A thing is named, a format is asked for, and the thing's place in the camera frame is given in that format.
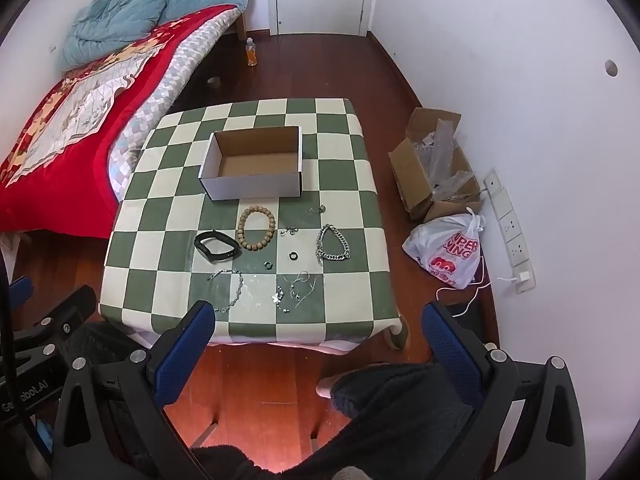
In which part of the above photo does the silver chain bracelet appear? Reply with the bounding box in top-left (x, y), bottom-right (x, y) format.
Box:
top-left (314, 223), bottom-right (352, 262)

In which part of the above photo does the blue folded duvet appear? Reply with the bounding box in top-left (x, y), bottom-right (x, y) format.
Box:
top-left (58, 0), bottom-right (250, 73)

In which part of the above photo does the small round cup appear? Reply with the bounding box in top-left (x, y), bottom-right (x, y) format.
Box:
top-left (207, 77), bottom-right (221, 89)

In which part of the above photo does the white plastic shopping bag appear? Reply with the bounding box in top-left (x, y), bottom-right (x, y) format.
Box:
top-left (402, 208), bottom-right (485, 289)

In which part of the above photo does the white power strip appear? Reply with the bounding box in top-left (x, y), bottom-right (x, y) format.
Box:
top-left (484, 169), bottom-right (536, 294)

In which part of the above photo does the silver charm necklace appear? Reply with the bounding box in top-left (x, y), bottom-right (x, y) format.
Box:
top-left (271, 270), bottom-right (321, 316)

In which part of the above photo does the white charger cable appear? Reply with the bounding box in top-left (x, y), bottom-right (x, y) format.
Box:
top-left (434, 253), bottom-right (532, 319)

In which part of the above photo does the red patterned bed quilt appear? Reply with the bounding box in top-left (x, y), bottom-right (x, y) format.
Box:
top-left (1, 4), bottom-right (242, 238)

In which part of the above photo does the white cardboard box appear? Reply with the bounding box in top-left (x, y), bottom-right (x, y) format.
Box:
top-left (198, 126), bottom-right (303, 202)

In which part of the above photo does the brown cardboard box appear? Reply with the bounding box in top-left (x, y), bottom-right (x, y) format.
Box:
top-left (388, 107), bottom-right (482, 222)

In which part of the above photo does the clear plastic packaging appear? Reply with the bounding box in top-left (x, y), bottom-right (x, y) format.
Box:
top-left (412, 119), bottom-right (472, 202)

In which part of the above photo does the thin silver necklace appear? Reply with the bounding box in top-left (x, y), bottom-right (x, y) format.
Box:
top-left (278, 204), bottom-right (328, 238)

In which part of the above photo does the black fitness band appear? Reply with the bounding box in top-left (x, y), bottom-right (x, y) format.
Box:
top-left (194, 230), bottom-right (242, 263)

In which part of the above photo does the wooden bead bracelet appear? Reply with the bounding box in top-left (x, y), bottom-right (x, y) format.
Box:
top-left (235, 205), bottom-right (278, 252)

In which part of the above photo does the green checkered tablecloth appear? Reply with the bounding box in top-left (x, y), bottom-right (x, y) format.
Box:
top-left (99, 98), bottom-right (406, 354)

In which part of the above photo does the silver link bracelet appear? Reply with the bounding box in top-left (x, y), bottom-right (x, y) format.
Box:
top-left (207, 268), bottom-right (245, 314)

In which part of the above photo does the orange drink bottle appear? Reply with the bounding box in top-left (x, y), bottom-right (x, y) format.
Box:
top-left (245, 37), bottom-right (258, 67)

